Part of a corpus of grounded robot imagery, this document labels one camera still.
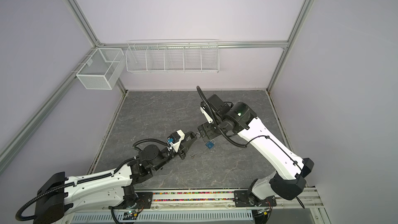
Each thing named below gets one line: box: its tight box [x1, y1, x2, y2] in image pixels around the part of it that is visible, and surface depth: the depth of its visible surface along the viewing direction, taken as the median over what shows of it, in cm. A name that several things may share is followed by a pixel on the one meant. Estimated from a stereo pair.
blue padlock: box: [205, 139, 216, 149], surface depth 93 cm
